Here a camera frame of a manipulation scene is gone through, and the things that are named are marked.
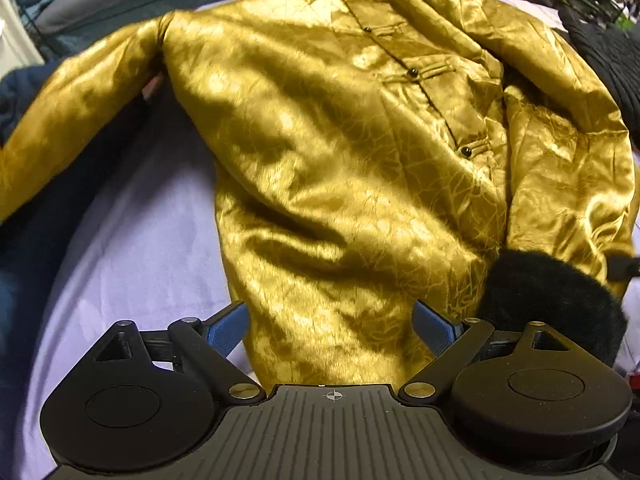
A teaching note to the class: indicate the bed with blue skirt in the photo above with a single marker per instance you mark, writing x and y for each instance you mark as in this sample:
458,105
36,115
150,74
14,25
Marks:
85,37

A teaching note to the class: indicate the grey blanket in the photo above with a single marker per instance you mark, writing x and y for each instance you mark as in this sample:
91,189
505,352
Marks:
125,7

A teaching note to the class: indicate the gold satin jacket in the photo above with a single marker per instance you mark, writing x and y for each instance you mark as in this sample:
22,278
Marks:
320,160

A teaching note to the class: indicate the purple floral bed sheet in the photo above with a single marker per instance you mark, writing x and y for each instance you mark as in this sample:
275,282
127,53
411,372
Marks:
150,260

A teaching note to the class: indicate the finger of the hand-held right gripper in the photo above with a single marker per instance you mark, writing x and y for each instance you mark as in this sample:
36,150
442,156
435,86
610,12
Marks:
625,267

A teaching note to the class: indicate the black knitted cloth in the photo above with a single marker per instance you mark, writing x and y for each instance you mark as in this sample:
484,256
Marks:
607,60

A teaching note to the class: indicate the navy blue cloth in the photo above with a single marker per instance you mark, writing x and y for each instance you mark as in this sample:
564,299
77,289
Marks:
30,285

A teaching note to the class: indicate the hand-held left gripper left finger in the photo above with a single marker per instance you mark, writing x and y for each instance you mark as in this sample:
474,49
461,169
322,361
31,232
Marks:
227,329

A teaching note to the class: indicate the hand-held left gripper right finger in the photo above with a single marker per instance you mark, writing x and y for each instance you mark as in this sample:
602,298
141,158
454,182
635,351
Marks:
435,331

